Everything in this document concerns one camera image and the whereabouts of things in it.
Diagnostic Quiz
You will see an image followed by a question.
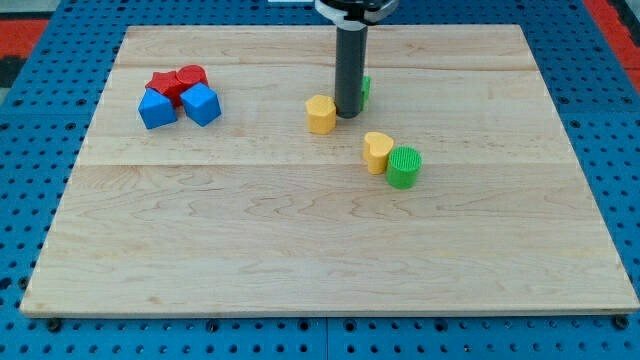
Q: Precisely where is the white black robot arm flange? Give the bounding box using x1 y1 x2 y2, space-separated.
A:
314 0 400 31

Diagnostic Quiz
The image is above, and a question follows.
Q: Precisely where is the blue cube block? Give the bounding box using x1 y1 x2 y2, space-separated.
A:
138 88 177 130
180 83 222 127

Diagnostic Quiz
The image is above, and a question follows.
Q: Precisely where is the yellow hexagon block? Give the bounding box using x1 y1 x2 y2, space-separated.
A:
305 95 336 135

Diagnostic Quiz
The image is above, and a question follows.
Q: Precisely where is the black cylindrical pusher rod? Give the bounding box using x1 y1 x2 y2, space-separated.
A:
334 27 368 119

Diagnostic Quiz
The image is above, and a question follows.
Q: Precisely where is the red cylinder block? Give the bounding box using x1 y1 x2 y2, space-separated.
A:
176 64 208 89

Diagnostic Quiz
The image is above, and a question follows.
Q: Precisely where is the green cylinder block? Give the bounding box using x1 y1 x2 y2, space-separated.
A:
385 146 422 189

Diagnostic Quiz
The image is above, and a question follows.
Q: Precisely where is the green star block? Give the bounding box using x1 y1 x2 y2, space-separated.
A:
360 75 371 111

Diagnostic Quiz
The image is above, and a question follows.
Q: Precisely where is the left blue cube block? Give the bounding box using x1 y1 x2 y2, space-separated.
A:
138 88 177 130

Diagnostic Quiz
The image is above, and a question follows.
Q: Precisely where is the yellow heart block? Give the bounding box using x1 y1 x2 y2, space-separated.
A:
362 132 395 175

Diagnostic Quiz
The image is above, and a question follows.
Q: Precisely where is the red star block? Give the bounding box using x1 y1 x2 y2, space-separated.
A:
145 70 188 108

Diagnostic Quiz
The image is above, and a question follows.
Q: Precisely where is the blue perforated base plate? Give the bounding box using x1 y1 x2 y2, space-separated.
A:
1 0 639 359

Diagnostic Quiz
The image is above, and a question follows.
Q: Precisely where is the right blue cube block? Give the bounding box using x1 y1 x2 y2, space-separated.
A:
180 83 222 127

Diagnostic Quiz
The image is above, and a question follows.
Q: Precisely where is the light wooden board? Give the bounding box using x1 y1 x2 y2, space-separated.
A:
21 25 639 319

